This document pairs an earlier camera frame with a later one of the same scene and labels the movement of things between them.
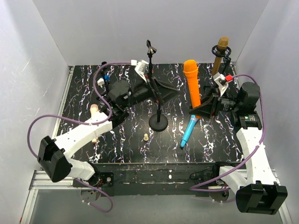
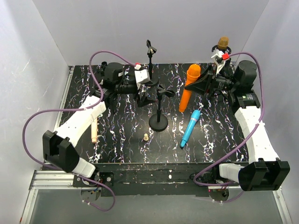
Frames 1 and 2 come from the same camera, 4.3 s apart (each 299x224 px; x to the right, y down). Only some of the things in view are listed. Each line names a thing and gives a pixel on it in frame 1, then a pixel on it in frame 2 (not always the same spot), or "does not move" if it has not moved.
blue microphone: [192, 123] does not move
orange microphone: [190, 68] to [193, 72]
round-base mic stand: [158, 122] does not move
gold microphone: [222, 45] does not move
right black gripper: [216, 104] to [209, 80]
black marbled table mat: [164, 131] does not move
